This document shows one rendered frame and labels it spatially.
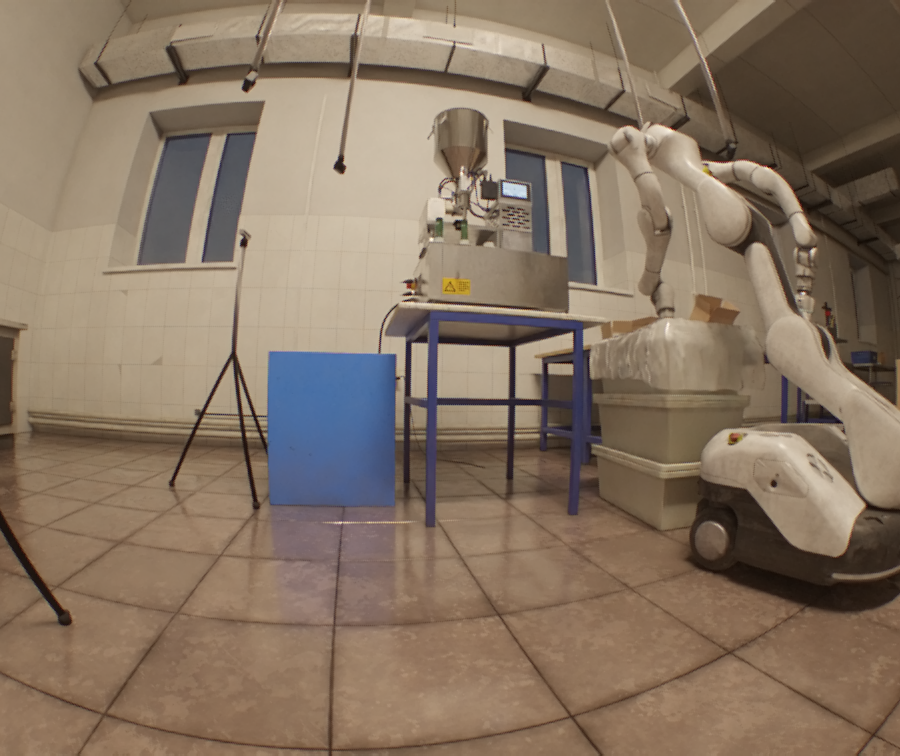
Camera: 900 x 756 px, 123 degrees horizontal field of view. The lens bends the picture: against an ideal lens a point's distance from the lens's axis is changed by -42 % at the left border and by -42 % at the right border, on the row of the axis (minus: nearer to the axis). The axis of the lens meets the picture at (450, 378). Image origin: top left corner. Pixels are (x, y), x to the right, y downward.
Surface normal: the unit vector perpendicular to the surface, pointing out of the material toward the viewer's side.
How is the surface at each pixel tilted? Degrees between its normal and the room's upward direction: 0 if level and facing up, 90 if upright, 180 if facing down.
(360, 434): 90
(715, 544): 90
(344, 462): 90
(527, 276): 90
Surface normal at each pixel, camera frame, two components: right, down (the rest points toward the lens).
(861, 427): -0.92, -0.03
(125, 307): 0.22, -0.03
